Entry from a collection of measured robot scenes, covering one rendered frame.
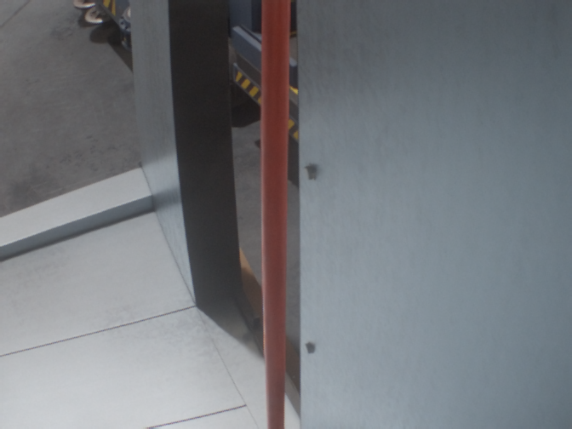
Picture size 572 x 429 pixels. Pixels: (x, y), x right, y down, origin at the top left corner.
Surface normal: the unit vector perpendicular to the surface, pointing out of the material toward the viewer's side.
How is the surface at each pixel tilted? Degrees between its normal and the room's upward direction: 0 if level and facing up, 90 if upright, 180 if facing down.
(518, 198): 90
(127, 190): 0
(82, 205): 0
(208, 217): 90
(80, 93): 0
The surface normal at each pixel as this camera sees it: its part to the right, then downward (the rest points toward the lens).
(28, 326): -0.01, -0.70
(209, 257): 0.37, 0.66
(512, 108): -0.93, 0.28
